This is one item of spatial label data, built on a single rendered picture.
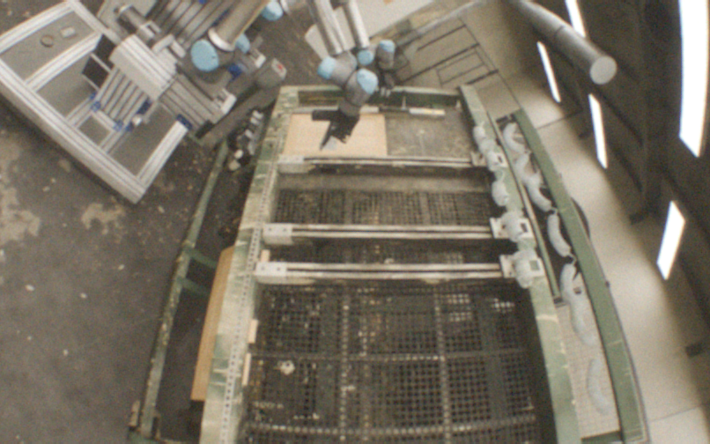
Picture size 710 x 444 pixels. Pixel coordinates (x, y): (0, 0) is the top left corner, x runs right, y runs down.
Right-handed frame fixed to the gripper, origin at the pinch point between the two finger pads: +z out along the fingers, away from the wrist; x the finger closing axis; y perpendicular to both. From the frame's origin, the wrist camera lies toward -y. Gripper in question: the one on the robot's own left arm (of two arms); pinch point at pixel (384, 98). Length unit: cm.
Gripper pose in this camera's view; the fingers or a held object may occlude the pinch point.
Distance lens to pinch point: 204.1
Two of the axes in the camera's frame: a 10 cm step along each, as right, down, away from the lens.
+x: -9.4, 2.7, -2.0
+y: -3.3, -7.7, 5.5
